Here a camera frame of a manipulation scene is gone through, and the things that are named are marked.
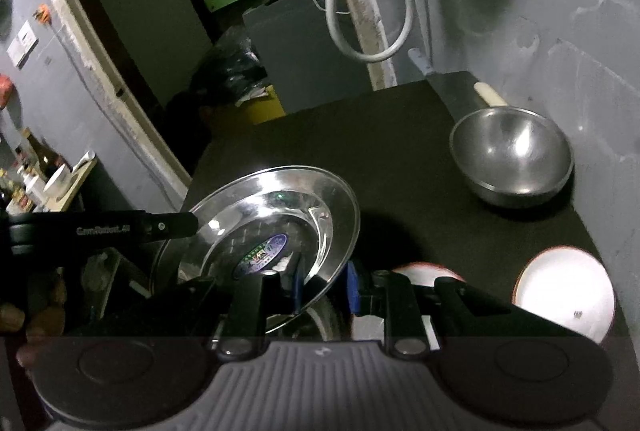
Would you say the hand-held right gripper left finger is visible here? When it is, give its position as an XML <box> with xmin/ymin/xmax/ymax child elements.
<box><xmin>170</xmin><ymin>253</ymin><xmax>307</xmax><ymax>359</ymax></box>

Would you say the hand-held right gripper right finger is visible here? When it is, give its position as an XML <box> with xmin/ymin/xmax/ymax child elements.
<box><xmin>345</xmin><ymin>261</ymin><xmax>516</xmax><ymax>359</ymax></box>

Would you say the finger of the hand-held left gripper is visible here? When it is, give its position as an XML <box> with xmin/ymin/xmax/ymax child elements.
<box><xmin>144</xmin><ymin>211</ymin><xmax>200</xmax><ymax>242</ymax></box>

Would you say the plain steel plate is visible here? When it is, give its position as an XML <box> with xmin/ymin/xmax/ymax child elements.
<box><xmin>272</xmin><ymin>293</ymin><xmax>351</xmax><ymax>342</ymax></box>

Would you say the steel plate with sticker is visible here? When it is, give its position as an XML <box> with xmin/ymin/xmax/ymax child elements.
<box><xmin>149</xmin><ymin>165</ymin><xmax>362</xmax><ymax>334</ymax></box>

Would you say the white bowl red rim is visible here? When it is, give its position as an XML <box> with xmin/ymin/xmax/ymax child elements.
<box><xmin>513</xmin><ymin>246</ymin><xmax>617</xmax><ymax>344</ymax></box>
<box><xmin>352</xmin><ymin>263</ymin><xmax>467</xmax><ymax>342</ymax></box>

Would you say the steel bowl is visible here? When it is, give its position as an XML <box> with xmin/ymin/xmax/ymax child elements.
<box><xmin>449</xmin><ymin>107</ymin><xmax>575</xmax><ymax>209</ymax></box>

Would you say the person's left hand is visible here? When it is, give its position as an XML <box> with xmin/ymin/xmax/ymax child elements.
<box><xmin>0</xmin><ymin>276</ymin><xmax>68</xmax><ymax>369</ymax></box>

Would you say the wooden board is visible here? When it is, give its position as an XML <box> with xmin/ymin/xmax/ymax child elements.
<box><xmin>42</xmin><ymin>156</ymin><xmax>98</xmax><ymax>212</ymax></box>

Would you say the white cup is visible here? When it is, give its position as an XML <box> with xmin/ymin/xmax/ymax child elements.
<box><xmin>42</xmin><ymin>162</ymin><xmax>72</xmax><ymax>199</ymax></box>

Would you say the yellow bin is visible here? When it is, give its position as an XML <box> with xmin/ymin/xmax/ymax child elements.
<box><xmin>239</xmin><ymin>85</ymin><xmax>287</xmax><ymax>124</ymax></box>

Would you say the black plastic bag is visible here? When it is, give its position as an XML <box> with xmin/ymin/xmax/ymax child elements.
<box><xmin>190</xmin><ymin>28</ymin><xmax>273</xmax><ymax>104</ymax></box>

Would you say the grey cabinet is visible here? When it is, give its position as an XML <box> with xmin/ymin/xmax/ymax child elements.
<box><xmin>242</xmin><ymin>0</ymin><xmax>373</xmax><ymax>114</ymax></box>

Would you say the white wall switch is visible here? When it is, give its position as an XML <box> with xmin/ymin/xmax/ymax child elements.
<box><xmin>7</xmin><ymin>22</ymin><xmax>40</xmax><ymax>66</ymax></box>

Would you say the knife with cream handle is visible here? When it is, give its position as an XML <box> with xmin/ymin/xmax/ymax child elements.
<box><xmin>407</xmin><ymin>48</ymin><xmax>511</xmax><ymax>109</ymax></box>

